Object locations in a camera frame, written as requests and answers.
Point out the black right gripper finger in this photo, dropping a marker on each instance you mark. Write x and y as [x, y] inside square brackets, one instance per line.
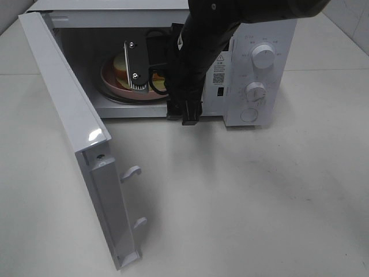
[175, 109]
[191, 112]

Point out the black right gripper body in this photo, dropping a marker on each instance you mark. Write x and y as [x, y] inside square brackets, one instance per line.
[167, 62]

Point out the yellow egg sheet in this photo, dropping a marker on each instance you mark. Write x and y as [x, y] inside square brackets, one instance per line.
[158, 85]

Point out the round door release button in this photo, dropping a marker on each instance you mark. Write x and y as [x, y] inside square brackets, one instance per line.
[249, 115]

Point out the white timer knob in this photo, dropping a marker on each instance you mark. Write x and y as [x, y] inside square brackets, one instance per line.
[255, 91]

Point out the pink round plate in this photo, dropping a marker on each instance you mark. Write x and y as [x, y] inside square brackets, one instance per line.
[114, 75]

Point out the white microwave door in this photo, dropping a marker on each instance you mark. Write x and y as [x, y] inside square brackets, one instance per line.
[88, 138]

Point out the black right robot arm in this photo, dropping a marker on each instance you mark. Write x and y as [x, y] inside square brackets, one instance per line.
[211, 24]

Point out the white warning label sticker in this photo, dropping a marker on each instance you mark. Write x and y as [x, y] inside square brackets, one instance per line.
[219, 69]

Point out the white microwave oven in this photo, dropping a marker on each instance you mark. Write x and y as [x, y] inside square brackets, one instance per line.
[90, 32]

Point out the white upper microwave knob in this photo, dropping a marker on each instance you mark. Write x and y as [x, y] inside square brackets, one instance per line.
[263, 56]

